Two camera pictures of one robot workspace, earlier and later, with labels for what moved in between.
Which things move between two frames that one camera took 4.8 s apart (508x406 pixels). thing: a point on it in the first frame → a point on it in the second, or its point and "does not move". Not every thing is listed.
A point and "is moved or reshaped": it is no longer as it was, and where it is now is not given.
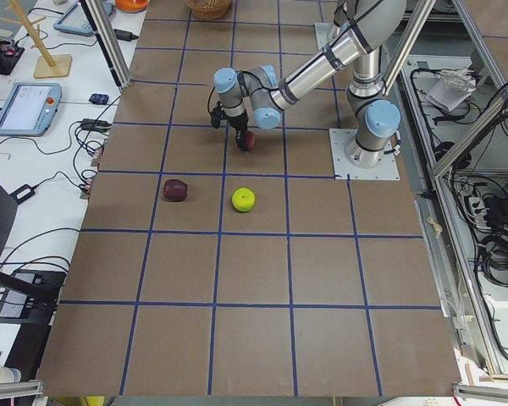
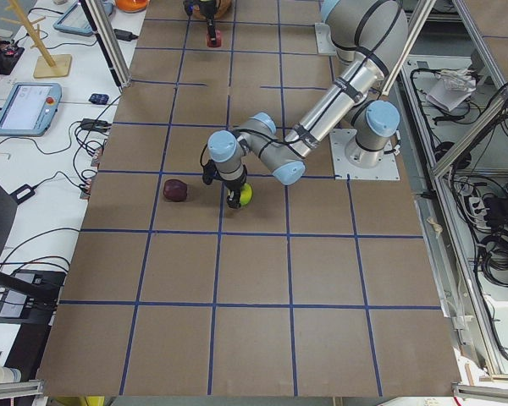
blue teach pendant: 29,110 does not move
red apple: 251,139 is moved or reshaped
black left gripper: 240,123 → 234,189
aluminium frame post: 108,41 does not move
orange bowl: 131,6 does not move
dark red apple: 175,190 does not move
